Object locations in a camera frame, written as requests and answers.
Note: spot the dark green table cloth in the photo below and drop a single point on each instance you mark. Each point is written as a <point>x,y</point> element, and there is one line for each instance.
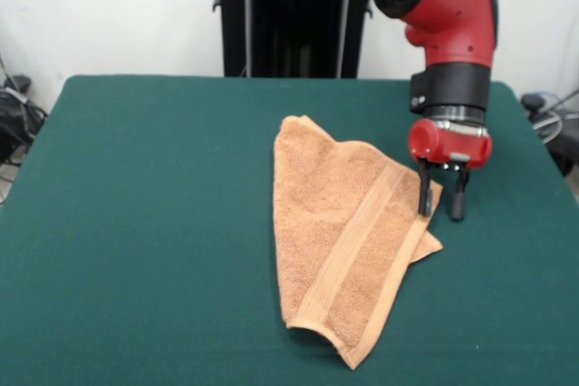
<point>135,223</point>

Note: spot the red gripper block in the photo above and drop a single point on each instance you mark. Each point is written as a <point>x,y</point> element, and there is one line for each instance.
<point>448,146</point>

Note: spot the tan terry towel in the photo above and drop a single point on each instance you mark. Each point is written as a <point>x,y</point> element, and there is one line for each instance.
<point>335,223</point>

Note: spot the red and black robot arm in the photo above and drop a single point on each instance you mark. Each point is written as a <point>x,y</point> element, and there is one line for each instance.
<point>452,11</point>

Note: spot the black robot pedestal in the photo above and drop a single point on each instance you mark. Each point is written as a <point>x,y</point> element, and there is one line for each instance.
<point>294,20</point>

